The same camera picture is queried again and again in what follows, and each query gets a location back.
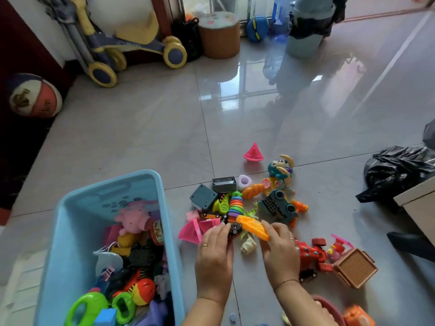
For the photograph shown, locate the person's right forearm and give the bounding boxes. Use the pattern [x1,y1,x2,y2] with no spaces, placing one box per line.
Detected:
[273,280,338,326]

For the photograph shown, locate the teal toy house camera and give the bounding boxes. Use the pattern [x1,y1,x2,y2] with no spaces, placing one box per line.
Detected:
[257,189,299,225]

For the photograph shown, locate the person's right hand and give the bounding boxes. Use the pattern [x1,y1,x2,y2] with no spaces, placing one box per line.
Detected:
[260,220,302,291]

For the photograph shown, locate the white small animal figure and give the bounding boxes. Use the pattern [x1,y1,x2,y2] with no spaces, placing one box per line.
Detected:
[240,235,258,255]

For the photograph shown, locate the white face mask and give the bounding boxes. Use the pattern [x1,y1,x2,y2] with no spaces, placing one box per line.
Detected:
[93,242,124,276]

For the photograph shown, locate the orange yellow round toy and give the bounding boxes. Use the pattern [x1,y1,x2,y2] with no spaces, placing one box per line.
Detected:
[131,278,156,306]

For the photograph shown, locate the large pink toy boat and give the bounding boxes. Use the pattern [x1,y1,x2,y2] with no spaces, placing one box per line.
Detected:
[178,217,222,246]

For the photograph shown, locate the black toy vehicle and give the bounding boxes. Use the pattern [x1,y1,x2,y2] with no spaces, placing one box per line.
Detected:
[128,242,157,269]

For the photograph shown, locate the large green ring toy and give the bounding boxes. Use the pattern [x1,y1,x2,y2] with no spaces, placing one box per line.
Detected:
[64,291,109,326]

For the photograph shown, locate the red white blue basketball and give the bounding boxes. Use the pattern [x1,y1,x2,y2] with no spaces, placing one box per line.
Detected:
[7,73,64,119]

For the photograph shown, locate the green toy plant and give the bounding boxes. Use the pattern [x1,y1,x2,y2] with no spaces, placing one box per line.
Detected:
[239,206,259,240]

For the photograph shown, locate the thin wrist bracelet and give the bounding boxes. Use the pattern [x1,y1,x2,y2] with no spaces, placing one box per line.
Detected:
[273,279,300,292]

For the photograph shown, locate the yellow blue child stroller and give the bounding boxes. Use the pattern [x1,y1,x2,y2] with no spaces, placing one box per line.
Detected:
[37,0,188,88]

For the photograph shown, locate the person's left hand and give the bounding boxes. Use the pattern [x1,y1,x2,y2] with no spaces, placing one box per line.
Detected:
[195,222,235,300]

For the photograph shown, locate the teal monkey toy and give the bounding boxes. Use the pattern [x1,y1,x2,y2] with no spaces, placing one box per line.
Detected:
[267,154,295,181]

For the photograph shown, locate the white furniture corner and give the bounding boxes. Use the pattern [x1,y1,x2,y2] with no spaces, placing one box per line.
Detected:
[393,174,435,247]

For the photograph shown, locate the brown toy basket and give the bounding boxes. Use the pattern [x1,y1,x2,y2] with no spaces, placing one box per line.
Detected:
[331,247,379,290]

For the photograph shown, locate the orange toy bread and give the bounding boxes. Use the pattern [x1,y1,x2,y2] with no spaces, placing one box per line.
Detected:
[242,183,266,200]

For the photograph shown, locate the red toy robot truck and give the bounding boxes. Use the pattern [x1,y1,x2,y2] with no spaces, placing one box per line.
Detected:
[295,237,334,274]

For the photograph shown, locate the dark teal toy box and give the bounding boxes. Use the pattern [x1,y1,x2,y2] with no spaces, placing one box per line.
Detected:
[189,183,218,210]

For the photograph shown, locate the black toy car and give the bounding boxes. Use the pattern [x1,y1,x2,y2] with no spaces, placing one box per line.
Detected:
[222,215,243,239]

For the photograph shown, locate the orange toy box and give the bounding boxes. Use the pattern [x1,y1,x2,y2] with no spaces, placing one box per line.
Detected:
[342,304,376,326]

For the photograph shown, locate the orange toy bottle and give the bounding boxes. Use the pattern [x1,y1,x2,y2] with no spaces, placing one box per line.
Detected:
[290,199,309,214]

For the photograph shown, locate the teal trash can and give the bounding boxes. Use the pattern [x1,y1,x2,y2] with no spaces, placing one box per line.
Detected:
[285,0,341,59]

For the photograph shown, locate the pink toy spray bottle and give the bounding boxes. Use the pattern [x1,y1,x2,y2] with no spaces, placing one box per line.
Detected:
[326,234,354,263]

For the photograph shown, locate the blue round toy ball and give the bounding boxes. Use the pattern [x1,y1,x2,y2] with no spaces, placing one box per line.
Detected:
[246,15,270,44]

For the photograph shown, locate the red brown toy cup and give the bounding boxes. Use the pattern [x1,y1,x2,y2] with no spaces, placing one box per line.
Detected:
[150,218,166,247]

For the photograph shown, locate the green toy saxophone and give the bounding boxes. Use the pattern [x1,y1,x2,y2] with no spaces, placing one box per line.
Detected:
[212,193,232,214]

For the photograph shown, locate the black handbag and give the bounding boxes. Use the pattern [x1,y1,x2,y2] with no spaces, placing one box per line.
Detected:
[171,17,204,62]

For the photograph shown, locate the rainbow stacking ring toy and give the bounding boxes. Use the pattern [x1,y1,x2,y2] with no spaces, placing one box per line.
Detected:
[227,191,245,220]

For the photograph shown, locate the pink plastic bowl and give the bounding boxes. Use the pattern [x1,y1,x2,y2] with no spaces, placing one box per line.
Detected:
[311,294,347,326]

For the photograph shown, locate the small green ring toy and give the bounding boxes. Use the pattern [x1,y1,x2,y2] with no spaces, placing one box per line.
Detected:
[111,292,137,325]

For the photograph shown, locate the orange yellow toy piece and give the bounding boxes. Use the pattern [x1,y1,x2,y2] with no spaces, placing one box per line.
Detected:
[236,215,271,242]

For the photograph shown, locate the blue water jug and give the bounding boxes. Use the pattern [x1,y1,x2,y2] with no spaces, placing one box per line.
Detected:
[270,0,297,42]

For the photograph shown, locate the yellow rubber duck toy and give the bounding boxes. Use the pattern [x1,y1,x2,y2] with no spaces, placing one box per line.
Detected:
[111,232,140,257]

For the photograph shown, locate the brown round stool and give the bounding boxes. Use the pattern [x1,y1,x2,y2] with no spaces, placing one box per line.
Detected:
[198,11,241,60]

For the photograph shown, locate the person's left forearm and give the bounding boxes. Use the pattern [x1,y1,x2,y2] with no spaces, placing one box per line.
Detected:
[182,296,232,326]

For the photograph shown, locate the light blue plastic storage bin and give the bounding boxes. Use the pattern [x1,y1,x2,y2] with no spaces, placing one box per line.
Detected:
[34,170,186,326]

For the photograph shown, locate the black plastic bag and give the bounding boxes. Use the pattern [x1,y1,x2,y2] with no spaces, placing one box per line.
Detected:
[355,145,435,204]

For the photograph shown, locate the purple plastic toy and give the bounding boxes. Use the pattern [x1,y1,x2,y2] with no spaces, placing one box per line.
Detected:
[135,300,174,326]

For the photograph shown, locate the dark floor rug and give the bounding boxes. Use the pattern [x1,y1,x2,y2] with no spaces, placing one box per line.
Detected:
[0,59,79,211]

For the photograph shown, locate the grey toy box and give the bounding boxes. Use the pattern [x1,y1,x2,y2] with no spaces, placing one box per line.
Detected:
[212,176,238,194]

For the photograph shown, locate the pink pig plush toy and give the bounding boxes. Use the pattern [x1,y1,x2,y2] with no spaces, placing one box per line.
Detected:
[114,201,154,237]

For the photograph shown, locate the small pink toy boat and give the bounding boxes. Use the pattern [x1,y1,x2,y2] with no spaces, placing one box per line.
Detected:
[243,142,265,163]

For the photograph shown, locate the blue toy block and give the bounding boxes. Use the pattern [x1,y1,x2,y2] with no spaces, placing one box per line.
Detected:
[93,308,118,326]

